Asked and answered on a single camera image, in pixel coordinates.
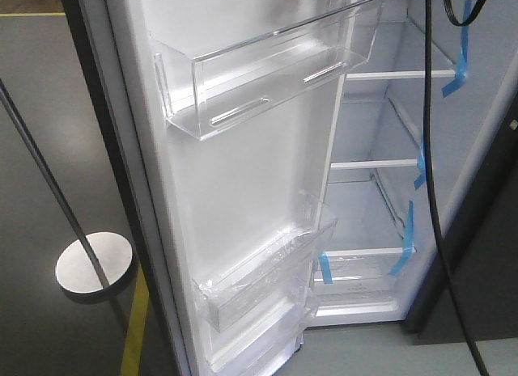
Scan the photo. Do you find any fridge door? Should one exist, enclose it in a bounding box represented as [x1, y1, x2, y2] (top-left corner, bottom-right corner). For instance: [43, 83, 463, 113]
[60, 0, 389, 376]

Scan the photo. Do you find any middle clear door bin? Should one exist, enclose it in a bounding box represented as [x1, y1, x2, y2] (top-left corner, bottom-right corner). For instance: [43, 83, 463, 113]
[193, 191, 338, 332]

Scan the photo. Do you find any clear door bin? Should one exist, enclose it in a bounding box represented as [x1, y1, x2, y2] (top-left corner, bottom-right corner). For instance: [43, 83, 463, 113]
[206, 277, 318, 375]
[146, 0, 384, 141]
[193, 191, 338, 332]

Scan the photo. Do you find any upper clear door bin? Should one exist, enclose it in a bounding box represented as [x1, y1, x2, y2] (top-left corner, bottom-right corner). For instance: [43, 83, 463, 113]
[146, 0, 384, 141]

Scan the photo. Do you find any lower clear door bin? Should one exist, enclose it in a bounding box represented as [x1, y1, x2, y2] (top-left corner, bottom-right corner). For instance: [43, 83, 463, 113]
[206, 277, 318, 375]

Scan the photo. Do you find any silver floor stand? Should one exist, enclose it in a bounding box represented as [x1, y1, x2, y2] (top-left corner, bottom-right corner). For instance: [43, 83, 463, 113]
[1, 82, 115, 293]

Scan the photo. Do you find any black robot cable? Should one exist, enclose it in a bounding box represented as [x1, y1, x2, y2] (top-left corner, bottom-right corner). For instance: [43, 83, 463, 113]
[422, 0, 497, 376]

